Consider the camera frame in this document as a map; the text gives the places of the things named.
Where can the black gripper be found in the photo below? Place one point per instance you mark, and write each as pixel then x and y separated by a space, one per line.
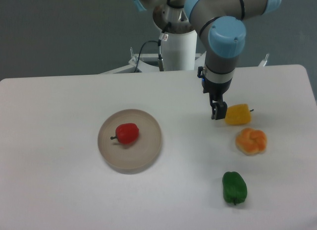
pixel 216 85

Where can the orange knotted bread roll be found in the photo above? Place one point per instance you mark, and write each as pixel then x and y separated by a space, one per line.
pixel 251 141

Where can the yellow bell pepper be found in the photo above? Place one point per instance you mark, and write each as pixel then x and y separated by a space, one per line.
pixel 238 115

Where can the white metal base frame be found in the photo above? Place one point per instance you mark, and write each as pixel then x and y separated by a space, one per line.
pixel 149 63

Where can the green bell pepper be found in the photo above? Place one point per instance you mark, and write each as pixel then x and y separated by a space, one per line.
pixel 234 188

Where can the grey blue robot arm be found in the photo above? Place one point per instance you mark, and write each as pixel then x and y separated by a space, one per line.
pixel 219 25

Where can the red bell pepper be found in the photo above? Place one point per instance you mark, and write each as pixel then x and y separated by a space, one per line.
pixel 126 133

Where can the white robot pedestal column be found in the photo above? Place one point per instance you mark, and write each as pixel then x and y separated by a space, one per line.
pixel 178 51

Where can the beige round plate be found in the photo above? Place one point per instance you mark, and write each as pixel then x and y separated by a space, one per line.
pixel 138 155

